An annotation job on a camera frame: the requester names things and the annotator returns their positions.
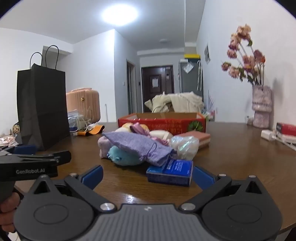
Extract white folded umbrella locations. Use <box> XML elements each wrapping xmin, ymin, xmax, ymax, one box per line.
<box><xmin>196</xmin><ymin>60</ymin><xmax>203</xmax><ymax>91</ymax></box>

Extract orange strap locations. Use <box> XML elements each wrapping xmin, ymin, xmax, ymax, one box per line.
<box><xmin>77</xmin><ymin>125</ymin><xmax>105</xmax><ymax>136</ymax></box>

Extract teal plush toy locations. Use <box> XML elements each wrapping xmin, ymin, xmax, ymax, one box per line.
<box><xmin>108</xmin><ymin>146</ymin><xmax>145</xmax><ymax>166</ymax></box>

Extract iridescent plastic bag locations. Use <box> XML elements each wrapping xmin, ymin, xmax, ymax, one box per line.
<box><xmin>170</xmin><ymin>136</ymin><xmax>200</xmax><ymax>161</ymax></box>

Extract pale pink fuzzy cloth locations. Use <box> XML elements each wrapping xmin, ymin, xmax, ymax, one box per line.
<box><xmin>98</xmin><ymin>136</ymin><xmax>114</xmax><ymax>159</ymax></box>

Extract pink textured vase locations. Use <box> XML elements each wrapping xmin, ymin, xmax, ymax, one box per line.
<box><xmin>252</xmin><ymin>85</ymin><xmax>272</xmax><ymax>128</ymax></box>

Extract red box at right edge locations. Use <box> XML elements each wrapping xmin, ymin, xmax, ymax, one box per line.
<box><xmin>276</xmin><ymin>122</ymin><xmax>296</xmax><ymax>138</ymax></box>

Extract black paper bag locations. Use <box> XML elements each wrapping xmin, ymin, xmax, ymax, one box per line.
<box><xmin>17</xmin><ymin>45</ymin><xmax>70</xmax><ymax>151</ymax></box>

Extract clear plastic packet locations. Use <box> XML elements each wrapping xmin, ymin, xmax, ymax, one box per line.
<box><xmin>68</xmin><ymin>110</ymin><xmax>93</xmax><ymax>131</ymax></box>

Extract crumpled shiny wrapper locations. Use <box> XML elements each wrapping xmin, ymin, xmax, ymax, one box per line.
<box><xmin>0</xmin><ymin>136</ymin><xmax>18</xmax><ymax>146</ymax></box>

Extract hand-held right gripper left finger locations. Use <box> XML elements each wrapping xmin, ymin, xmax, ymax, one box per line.
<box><xmin>26</xmin><ymin>165</ymin><xmax>117</xmax><ymax>213</ymax></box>

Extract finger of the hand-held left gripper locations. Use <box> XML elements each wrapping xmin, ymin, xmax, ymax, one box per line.
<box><xmin>0</xmin><ymin>145</ymin><xmax>37</xmax><ymax>156</ymax></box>
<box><xmin>0</xmin><ymin>151</ymin><xmax>72</xmax><ymax>166</ymax></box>

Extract round ceiling light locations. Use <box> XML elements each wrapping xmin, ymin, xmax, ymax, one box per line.
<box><xmin>102</xmin><ymin>2</ymin><xmax>139</xmax><ymax>26</ymax></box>

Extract pink hard-shell suitcase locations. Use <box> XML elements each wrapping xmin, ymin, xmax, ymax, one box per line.
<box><xmin>66</xmin><ymin>88</ymin><xmax>100</xmax><ymax>123</ymax></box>

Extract white coiled cord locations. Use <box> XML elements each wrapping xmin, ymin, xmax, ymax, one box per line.
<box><xmin>74</xmin><ymin>116</ymin><xmax>97</xmax><ymax>131</ymax></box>

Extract pink layered sponge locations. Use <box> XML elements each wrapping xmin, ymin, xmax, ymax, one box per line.
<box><xmin>176</xmin><ymin>130</ymin><xmax>211</xmax><ymax>149</ymax></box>

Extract red cardboard box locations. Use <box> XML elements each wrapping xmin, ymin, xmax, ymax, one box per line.
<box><xmin>118</xmin><ymin>112</ymin><xmax>208</xmax><ymax>135</ymax></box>

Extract grey refrigerator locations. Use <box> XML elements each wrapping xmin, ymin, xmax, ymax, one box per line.
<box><xmin>179</xmin><ymin>59</ymin><xmax>204</xmax><ymax>98</ymax></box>

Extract white charger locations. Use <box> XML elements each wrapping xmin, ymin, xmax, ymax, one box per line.
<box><xmin>261</xmin><ymin>130</ymin><xmax>277</xmax><ymax>141</ymax></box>

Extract person's left hand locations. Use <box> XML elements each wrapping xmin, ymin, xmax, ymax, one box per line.
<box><xmin>0</xmin><ymin>192</ymin><xmax>22</xmax><ymax>233</ymax></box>

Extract dried pink flowers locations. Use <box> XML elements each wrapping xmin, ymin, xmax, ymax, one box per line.
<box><xmin>221</xmin><ymin>24</ymin><xmax>266</xmax><ymax>86</ymax></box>

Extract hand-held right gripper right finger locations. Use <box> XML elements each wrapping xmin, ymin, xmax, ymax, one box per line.
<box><xmin>180</xmin><ymin>166</ymin><xmax>270</xmax><ymax>212</ymax></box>

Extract purple satin scrunchie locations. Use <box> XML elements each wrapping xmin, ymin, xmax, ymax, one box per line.
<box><xmin>129</xmin><ymin>122</ymin><xmax>151</xmax><ymax>137</ymax></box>

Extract dark brown entrance door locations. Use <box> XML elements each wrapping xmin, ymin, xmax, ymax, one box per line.
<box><xmin>142</xmin><ymin>66</ymin><xmax>174</xmax><ymax>107</ymax></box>

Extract beige coat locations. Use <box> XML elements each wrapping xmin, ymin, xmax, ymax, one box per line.
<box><xmin>144</xmin><ymin>91</ymin><xmax>204</xmax><ymax>114</ymax></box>

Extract blue printed box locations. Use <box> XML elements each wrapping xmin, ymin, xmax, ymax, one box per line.
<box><xmin>146</xmin><ymin>159</ymin><xmax>193</xmax><ymax>187</ymax></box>

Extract white cable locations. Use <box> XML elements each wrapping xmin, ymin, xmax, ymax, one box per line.
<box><xmin>273</xmin><ymin>136</ymin><xmax>296</xmax><ymax>151</ymax></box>

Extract dark interior doorway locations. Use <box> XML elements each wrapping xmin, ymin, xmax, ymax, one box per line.
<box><xmin>127</xmin><ymin>60</ymin><xmax>137</xmax><ymax>114</ymax></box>

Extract white round foam block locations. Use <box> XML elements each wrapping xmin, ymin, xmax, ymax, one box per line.
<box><xmin>150</xmin><ymin>130</ymin><xmax>174</xmax><ymax>141</ymax></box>

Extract purple knitted pouch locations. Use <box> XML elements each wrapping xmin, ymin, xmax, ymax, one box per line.
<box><xmin>102</xmin><ymin>131</ymin><xmax>177</xmax><ymax>166</ymax></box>

